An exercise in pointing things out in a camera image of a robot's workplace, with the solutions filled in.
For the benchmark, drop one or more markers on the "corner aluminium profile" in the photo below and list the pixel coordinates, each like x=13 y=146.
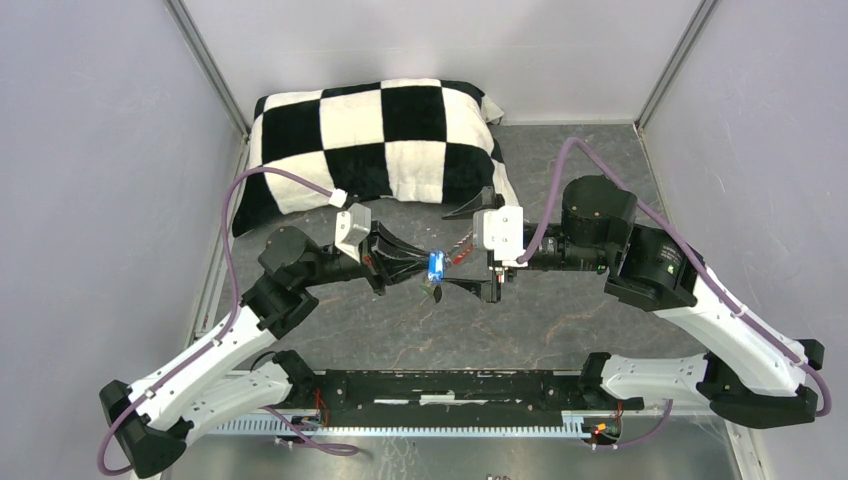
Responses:
x=687 y=41
x=205 y=59

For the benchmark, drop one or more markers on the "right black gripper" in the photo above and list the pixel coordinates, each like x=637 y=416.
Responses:
x=468 y=209

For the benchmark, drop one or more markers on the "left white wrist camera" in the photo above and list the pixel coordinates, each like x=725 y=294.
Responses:
x=353 y=224

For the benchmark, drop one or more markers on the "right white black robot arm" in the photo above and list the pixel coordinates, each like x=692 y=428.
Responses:
x=748 y=374

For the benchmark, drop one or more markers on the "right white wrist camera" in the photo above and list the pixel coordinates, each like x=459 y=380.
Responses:
x=501 y=232

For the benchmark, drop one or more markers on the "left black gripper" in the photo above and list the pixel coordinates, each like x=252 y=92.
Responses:
x=385 y=268

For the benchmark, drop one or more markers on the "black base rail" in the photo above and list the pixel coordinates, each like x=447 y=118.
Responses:
x=451 y=398

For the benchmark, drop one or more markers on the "right corner aluminium profile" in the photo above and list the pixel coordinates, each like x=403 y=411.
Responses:
x=687 y=41

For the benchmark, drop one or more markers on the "black white checkered pillow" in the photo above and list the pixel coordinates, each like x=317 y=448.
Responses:
x=413 y=140

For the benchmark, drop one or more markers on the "white toothed cable duct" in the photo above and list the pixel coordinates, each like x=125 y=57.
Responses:
x=266 y=424

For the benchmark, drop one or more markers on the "blue headed key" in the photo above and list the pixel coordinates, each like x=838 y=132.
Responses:
x=436 y=267

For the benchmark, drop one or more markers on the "left corner aluminium profile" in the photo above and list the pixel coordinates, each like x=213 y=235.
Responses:
x=205 y=59

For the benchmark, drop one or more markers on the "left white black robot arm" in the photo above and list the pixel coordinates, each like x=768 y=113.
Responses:
x=153 y=419

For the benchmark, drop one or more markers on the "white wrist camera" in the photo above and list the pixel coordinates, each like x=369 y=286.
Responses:
x=501 y=232
x=353 y=224

